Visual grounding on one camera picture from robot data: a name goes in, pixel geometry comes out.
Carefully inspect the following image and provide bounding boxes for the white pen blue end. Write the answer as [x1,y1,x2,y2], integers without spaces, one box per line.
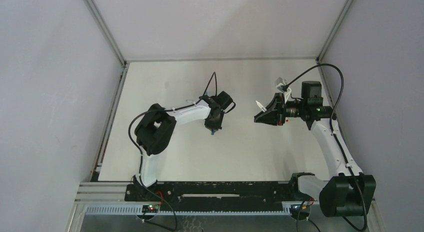
[255,100,267,112]

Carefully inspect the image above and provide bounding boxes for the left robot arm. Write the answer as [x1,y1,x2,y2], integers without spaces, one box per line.
[127,91,237,188]

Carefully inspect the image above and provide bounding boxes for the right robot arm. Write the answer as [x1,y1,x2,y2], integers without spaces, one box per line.
[254,77,376,218]

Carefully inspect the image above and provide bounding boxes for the small circuit board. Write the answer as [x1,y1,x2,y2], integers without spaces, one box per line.
[141,204,160,214]

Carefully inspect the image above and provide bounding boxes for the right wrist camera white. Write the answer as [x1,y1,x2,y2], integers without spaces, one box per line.
[275,77,292,102]

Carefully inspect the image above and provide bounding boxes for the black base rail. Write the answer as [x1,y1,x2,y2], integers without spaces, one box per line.
[124,181,310,213]

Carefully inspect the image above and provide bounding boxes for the aluminium frame rails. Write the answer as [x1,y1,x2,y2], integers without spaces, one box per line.
[66,180,379,232]

